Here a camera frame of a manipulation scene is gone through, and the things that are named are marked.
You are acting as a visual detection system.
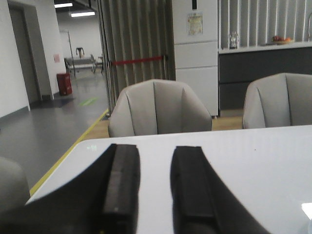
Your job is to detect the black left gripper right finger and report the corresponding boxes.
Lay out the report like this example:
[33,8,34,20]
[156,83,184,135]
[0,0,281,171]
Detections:
[170,146,268,234]

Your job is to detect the white refrigerator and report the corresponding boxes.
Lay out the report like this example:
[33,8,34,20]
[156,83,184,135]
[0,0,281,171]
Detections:
[172,0,218,116]

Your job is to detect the yellow label on refrigerator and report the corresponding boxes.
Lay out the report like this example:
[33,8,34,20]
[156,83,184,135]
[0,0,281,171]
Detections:
[187,12,203,36]

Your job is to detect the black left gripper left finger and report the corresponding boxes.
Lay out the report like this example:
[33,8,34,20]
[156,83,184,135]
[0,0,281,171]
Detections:
[0,144,140,234]

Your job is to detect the glass bottles on counter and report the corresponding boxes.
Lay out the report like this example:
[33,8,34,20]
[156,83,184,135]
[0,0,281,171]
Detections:
[229,31,239,49]

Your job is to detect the red trash bin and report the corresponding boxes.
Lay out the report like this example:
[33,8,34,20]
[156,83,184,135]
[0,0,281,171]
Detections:
[57,73,72,96]

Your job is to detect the red barrier belt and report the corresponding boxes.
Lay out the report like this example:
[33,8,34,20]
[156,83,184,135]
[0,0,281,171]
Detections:
[111,56,163,66]

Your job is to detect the right grey upholstered chair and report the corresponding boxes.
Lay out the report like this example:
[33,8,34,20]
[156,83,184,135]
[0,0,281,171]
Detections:
[242,73,312,129]

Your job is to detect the dark grey kitchen counter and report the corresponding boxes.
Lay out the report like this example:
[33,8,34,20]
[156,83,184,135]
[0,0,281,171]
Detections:
[219,46,312,111]

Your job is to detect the grey chair at table side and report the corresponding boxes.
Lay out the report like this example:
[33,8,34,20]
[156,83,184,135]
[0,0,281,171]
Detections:
[0,157,30,213]

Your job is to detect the grey upholstered chair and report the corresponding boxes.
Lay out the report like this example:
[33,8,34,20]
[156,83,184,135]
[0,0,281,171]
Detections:
[242,73,312,129]
[108,79,212,137]

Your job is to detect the grey metal bench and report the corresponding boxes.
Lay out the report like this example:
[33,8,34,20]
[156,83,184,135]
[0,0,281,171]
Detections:
[64,54,97,73]

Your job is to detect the fruit bowl on counter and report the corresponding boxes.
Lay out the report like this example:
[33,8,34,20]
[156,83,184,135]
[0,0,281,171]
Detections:
[272,36,294,45]

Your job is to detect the left grey upholstered chair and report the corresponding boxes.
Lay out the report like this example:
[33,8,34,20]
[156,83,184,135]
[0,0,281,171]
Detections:
[108,79,212,137]

